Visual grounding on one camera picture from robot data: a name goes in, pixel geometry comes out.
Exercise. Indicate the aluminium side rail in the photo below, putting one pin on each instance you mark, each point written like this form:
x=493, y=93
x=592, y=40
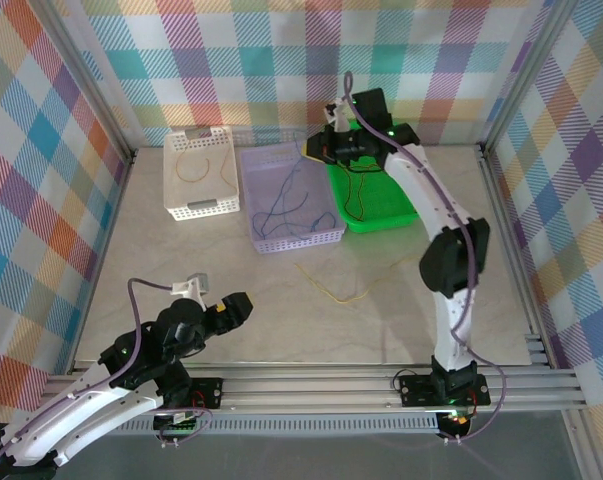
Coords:
x=106, y=250
x=505, y=210

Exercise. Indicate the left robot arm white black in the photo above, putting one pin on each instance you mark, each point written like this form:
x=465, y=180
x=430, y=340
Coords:
x=81, y=415

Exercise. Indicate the left aluminium frame post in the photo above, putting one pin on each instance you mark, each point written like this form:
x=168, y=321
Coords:
x=93, y=85

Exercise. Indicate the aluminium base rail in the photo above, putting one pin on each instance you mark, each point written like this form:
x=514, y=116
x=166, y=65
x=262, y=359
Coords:
x=306, y=385

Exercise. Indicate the white perforated basket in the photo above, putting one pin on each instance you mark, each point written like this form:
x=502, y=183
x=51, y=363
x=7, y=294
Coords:
x=201, y=195

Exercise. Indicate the right aluminium side rail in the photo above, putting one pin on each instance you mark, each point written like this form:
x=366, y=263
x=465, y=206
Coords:
x=505, y=210

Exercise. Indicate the purple perforated basket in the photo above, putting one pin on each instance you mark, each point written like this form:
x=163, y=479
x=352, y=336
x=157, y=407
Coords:
x=311, y=185

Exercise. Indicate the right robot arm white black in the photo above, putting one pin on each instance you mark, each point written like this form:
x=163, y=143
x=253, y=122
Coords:
x=421, y=190

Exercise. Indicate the right aluminium frame post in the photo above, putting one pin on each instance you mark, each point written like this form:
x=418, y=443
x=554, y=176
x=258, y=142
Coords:
x=526, y=75

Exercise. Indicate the aluminium frame post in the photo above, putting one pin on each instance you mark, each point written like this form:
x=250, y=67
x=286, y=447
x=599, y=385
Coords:
x=93, y=85
x=526, y=75

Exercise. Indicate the green perforated basket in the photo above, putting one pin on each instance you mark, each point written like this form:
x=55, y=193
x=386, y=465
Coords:
x=386, y=200

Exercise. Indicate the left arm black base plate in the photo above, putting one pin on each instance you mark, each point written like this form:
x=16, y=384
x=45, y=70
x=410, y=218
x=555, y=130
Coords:
x=211, y=392

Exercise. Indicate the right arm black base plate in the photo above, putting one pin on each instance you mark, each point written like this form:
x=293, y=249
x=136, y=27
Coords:
x=416, y=390

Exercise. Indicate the left aluminium side rail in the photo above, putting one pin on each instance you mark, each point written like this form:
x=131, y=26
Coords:
x=106, y=250

